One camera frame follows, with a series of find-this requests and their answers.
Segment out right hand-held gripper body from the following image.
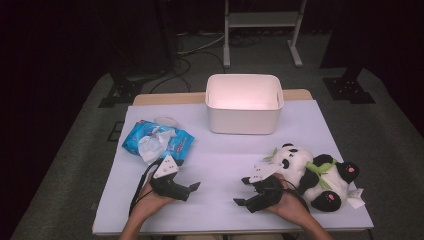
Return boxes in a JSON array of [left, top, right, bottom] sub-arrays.
[[246, 162, 285, 214]]

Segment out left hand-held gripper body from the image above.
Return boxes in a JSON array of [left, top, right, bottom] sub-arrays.
[[149, 153, 192, 202]]

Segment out blue wet wipe packet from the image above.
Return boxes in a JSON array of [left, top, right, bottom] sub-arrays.
[[121, 116, 195, 162]]

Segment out white wet wipe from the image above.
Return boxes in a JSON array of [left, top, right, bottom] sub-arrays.
[[137, 128, 178, 165]]

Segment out panda plush toy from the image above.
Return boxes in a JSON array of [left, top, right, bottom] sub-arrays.
[[263, 143, 366, 213]]

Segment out white plastic bin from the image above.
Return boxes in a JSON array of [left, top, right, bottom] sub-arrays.
[[204, 73, 285, 136]]

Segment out person's left hand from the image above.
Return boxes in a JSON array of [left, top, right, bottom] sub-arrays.
[[130, 173, 174, 218]]

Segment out person's right hand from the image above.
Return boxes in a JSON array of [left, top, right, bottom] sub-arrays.
[[266, 173, 313, 223]]

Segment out black stand base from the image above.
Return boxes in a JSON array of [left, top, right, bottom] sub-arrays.
[[322, 66, 376, 105], [98, 70, 144, 109]]

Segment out white metal stand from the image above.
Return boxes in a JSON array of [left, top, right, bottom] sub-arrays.
[[222, 0, 308, 69]]

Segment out left hand-held gripper cable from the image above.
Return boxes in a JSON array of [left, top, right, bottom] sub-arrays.
[[128, 159, 164, 217]]

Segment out hand-held gripper cable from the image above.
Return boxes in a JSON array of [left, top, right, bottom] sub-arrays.
[[283, 179, 311, 214], [128, 159, 164, 217]]

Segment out right hand-held gripper cable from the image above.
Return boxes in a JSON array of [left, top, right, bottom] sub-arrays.
[[283, 179, 311, 214]]

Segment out black floor bracket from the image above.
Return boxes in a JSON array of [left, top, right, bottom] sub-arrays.
[[107, 121, 125, 143]]

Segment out black floor cables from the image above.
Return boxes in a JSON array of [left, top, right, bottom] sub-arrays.
[[148, 31, 264, 94]]

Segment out white floor cable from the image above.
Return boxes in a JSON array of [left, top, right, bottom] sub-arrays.
[[176, 31, 231, 56]]

